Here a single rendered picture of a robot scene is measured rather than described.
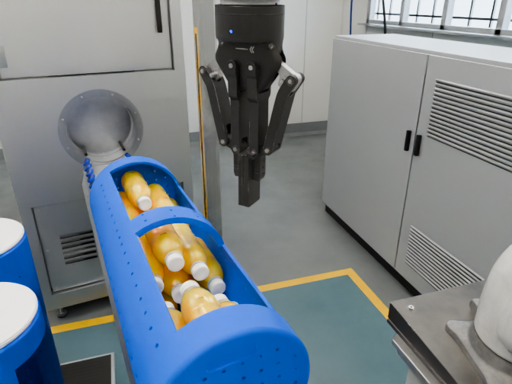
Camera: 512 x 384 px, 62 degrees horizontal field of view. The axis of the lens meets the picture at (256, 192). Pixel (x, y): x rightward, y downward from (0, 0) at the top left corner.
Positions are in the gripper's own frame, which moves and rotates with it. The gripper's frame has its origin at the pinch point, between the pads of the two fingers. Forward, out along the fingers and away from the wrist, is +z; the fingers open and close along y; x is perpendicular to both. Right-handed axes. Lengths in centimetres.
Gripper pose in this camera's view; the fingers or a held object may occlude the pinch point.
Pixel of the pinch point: (249, 177)
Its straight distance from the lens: 53.9
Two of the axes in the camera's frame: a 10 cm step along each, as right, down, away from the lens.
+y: -8.7, -2.2, 4.5
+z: -0.1, 9.0, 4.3
